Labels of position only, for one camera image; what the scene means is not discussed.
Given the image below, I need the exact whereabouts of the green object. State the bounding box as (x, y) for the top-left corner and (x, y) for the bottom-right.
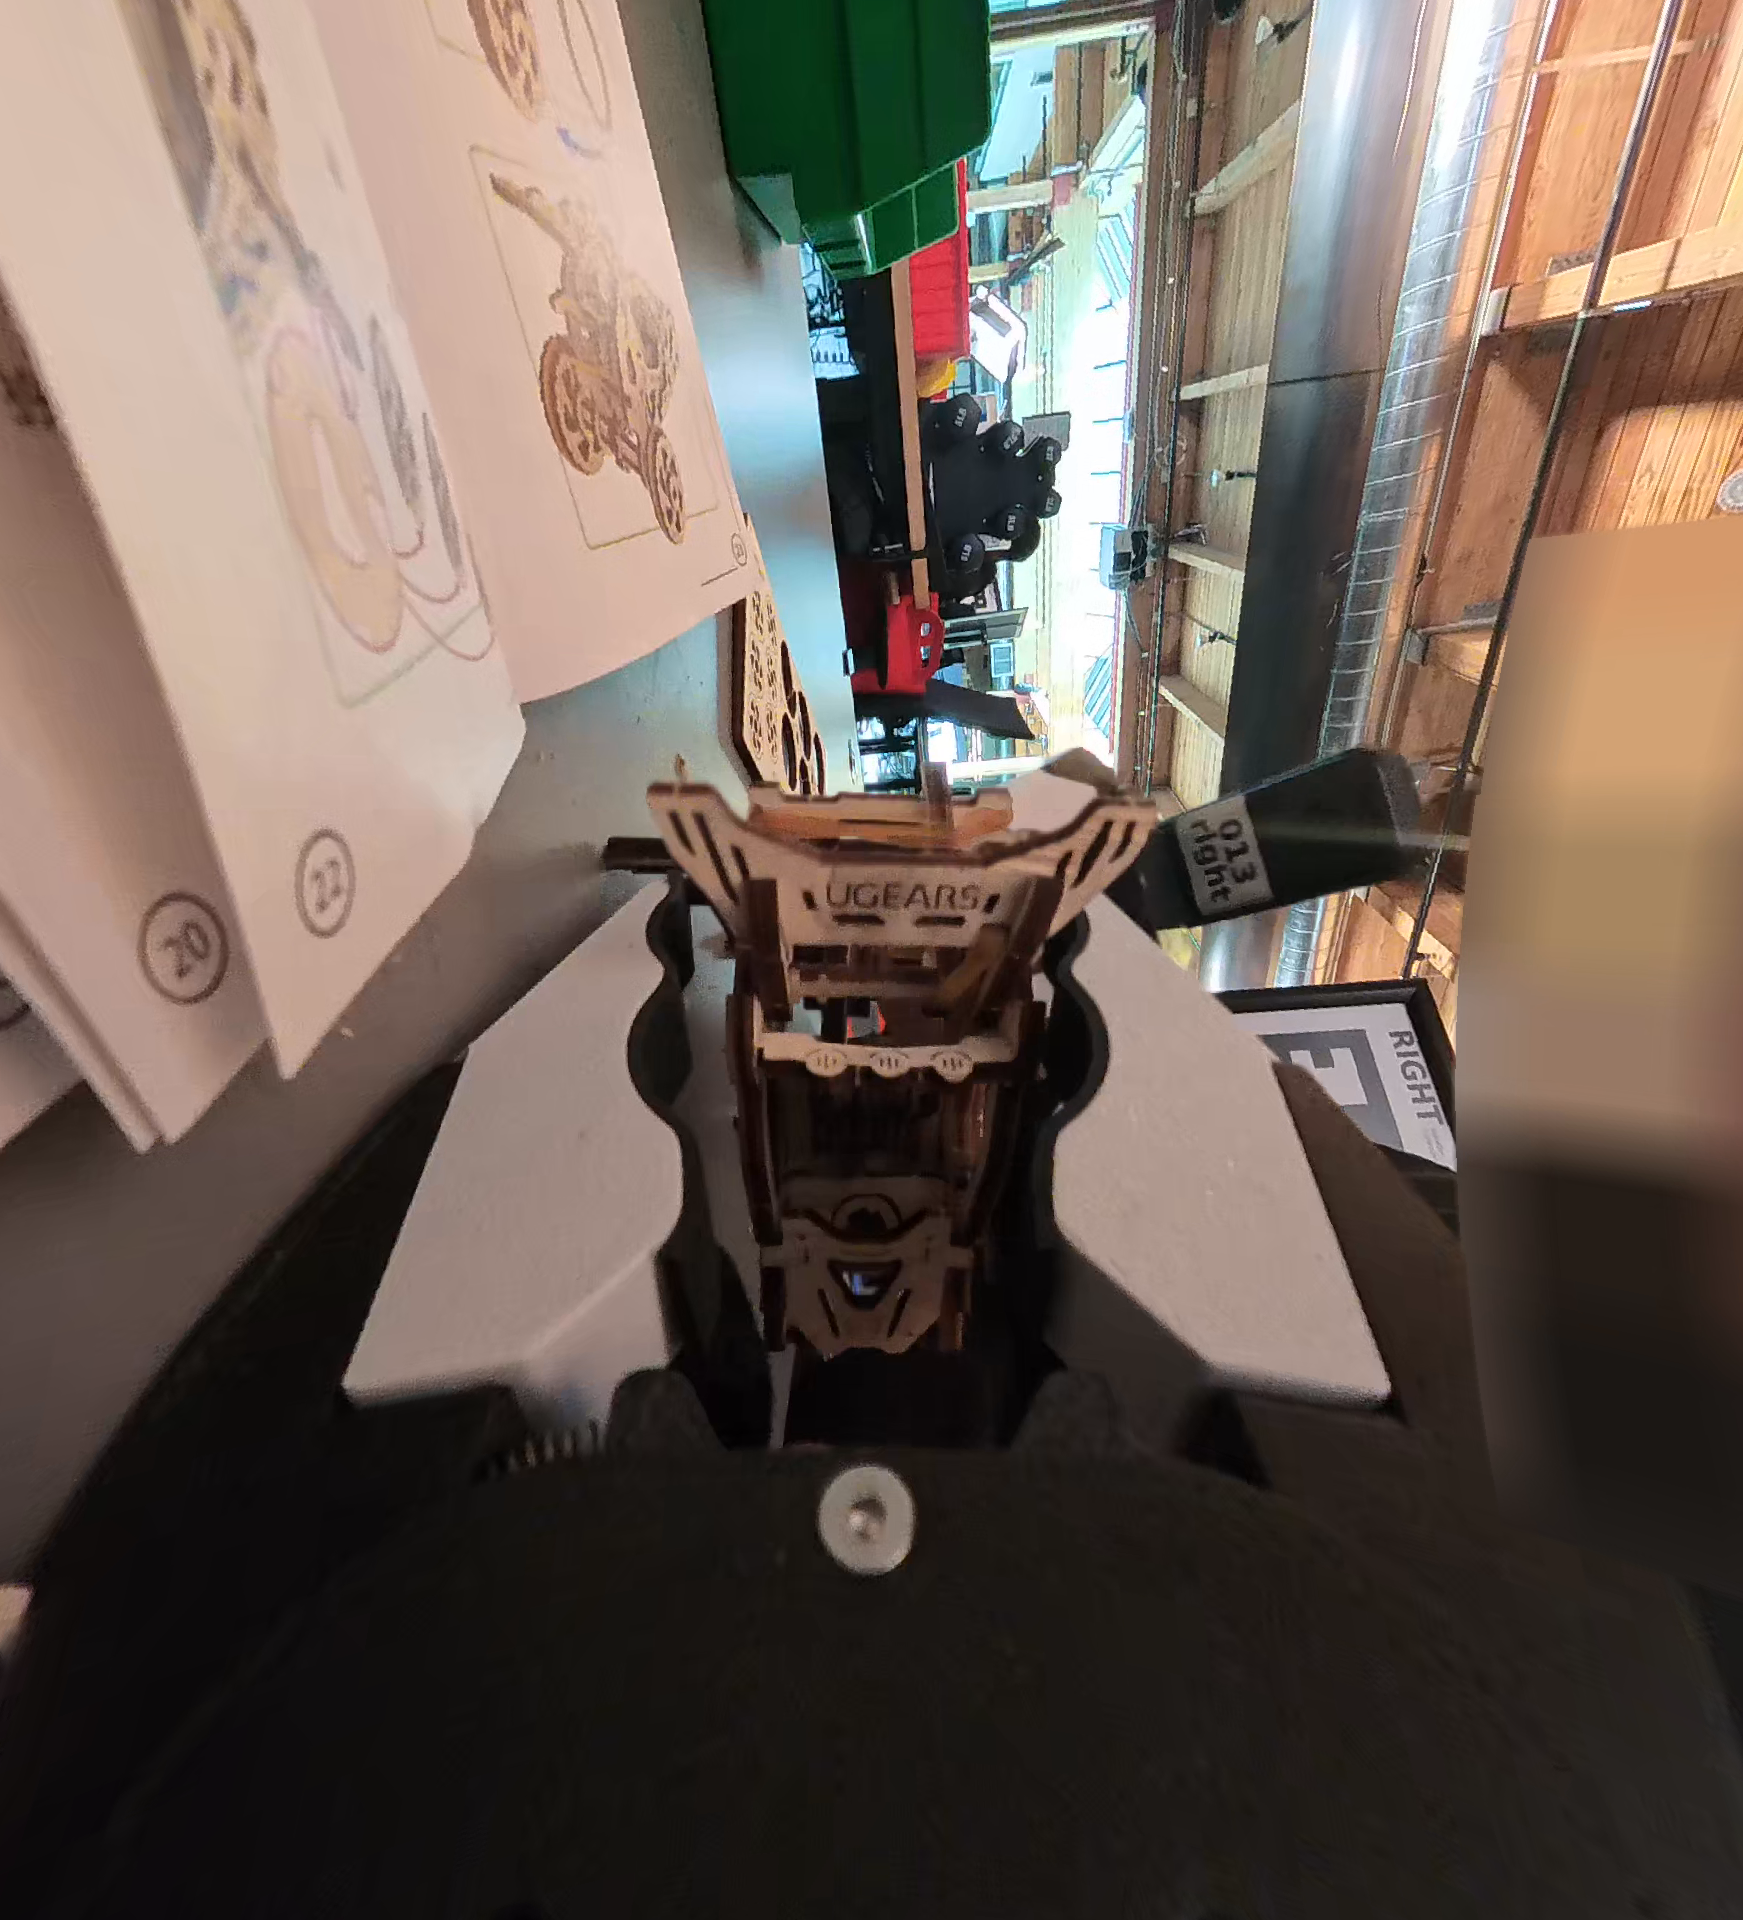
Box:
(701, 0), (997, 280)

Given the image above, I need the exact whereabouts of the paper instruction booklet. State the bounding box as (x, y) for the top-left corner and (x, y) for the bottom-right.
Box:
(0, 0), (753, 1186)

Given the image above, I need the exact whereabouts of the grey metal pipe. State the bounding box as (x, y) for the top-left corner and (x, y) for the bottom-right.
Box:
(1218, 0), (1427, 816)

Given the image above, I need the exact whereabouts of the black framed marker sign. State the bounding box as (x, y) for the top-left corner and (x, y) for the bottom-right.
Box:
(1216, 981), (1461, 1175)

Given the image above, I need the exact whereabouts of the wooden buggy model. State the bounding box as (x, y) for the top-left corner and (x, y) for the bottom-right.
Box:
(605, 750), (1159, 1359)

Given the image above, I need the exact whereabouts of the wooden parts sheet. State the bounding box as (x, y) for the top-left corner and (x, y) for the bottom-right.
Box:
(730, 515), (830, 797)

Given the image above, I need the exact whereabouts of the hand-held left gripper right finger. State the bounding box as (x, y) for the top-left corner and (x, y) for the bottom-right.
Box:
(1039, 904), (1398, 1419)

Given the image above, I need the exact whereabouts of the red box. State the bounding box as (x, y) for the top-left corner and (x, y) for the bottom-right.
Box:
(849, 595), (949, 698)

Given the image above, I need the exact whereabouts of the red panel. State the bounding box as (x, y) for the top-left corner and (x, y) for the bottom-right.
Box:
(907, 246), (973, 371)

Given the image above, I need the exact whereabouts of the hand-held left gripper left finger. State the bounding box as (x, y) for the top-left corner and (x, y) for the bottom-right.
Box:
(343, 881), (776, 1449)

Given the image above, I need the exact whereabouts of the rack of black dumbbells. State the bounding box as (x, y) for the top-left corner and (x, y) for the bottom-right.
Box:
(924, 388), (1065, 573)

